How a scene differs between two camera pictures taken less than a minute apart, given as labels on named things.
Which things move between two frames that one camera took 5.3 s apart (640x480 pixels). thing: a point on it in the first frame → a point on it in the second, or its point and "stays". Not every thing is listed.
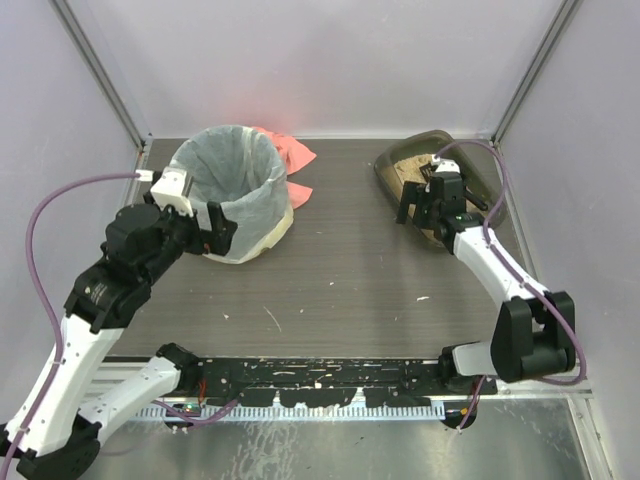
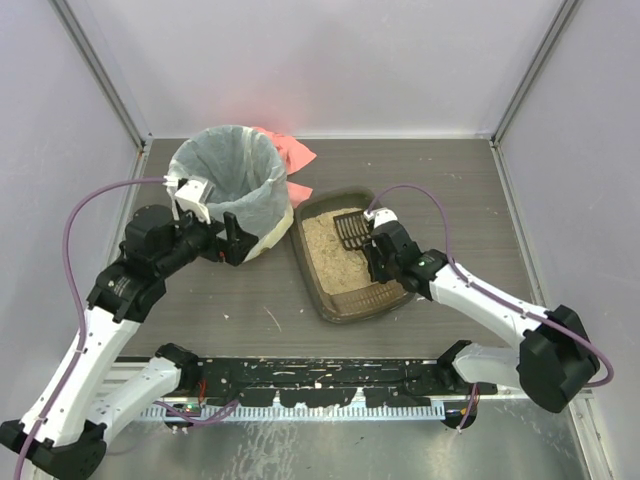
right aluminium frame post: [544, 52] stays
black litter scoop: [426, 172] → [353, 229]
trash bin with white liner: [242, 168] stays
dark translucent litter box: [403, 158] → [340, 279]
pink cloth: [296, 157] stays
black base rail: [322, 383] stays
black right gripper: [423, 201] → [379, 257]
